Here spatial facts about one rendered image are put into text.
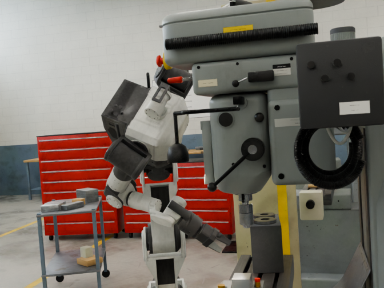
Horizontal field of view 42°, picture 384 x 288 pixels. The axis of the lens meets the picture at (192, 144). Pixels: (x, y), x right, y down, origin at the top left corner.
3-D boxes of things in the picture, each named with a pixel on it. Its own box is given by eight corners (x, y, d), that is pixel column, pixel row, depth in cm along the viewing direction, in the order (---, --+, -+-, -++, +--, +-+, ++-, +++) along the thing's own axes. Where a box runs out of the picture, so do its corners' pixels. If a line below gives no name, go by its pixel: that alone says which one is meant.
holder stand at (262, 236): (252, 274, 196) (249, 223, 195) (252, 258, 218) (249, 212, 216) (284, 272, 194) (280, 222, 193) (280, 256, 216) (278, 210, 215)
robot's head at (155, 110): (144, 119, 195) (143, 106, 187) (156, 99, 199) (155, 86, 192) (160, 124, 193) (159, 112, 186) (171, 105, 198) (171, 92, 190)
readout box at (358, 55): (300, 130, 122) (295, 43, 121) (300, 128, 131) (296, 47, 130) (387, 124, 117) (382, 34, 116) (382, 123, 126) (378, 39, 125)
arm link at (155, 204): (174, 230, 203) (147, 220, 210) (184, 212, 208) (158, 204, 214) (170, 220, 199) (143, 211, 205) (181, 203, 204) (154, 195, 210)
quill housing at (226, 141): (211, 197, 157) (204, 95, 155) (223, 187, 177) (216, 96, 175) (272, 195, 153) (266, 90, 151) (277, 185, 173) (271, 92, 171)
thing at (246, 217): (240, 226, 163) (239, 208, 163) (238, 223, 168) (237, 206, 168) (255, 224, 163) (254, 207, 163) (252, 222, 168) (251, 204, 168)
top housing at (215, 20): (159, 66, 155) (156, 14, 155) (181, 71, 181) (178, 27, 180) (315, 50, 144) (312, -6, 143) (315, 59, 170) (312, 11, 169)
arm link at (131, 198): (148, 219, 210) (113, 207, 220) (161, 200, 216) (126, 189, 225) (142, 203, 203) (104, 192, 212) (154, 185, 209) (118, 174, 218)
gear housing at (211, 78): (192, 95, 154) (190, 63, 154) (208, 97, 178) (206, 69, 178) (303, 87, 146) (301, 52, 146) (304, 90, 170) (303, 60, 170)
